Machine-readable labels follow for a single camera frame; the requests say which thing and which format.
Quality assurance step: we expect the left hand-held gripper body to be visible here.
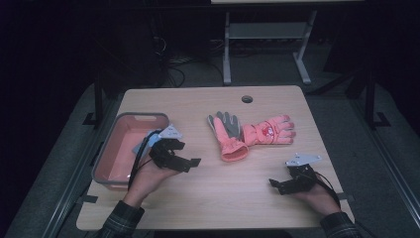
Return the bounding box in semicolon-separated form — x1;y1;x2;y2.
132;123;183;172

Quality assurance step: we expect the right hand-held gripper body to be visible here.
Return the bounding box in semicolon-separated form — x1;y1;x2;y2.
285;152;322;193

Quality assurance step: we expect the pink plastic bin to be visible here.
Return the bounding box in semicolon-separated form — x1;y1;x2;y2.
91;112;170;191

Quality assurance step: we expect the pink winter glove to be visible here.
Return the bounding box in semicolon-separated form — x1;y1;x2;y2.
207;111;250;163
241;114;297;147

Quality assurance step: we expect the person's right hand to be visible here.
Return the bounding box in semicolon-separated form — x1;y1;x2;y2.
293;182;341;217

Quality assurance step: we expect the person's left hand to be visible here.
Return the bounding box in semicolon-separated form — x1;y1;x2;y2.
123;158;181;208

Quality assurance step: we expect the black metal stand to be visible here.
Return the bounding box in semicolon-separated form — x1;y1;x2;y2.
82;70;105;128
363;65;391;130

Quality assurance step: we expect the left hand-held gripper black cable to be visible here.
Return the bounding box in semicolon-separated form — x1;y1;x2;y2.
127;129;162;191

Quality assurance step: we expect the hand-held gripper black cable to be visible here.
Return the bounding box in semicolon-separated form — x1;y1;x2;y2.
313;171;342;208
127;129;162;191

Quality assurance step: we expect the right hand-held gripper black cable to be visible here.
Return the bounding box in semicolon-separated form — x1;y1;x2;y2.
313;171;342;208

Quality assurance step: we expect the bundle of floor cables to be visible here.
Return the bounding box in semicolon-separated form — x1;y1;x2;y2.
152;33;226;88

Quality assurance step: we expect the aluminium floor rail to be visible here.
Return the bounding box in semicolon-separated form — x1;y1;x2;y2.
43;98;117;238
350;98;420;229

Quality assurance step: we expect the grey metal desk frame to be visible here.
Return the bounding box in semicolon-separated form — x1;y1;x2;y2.
222;9;318;86

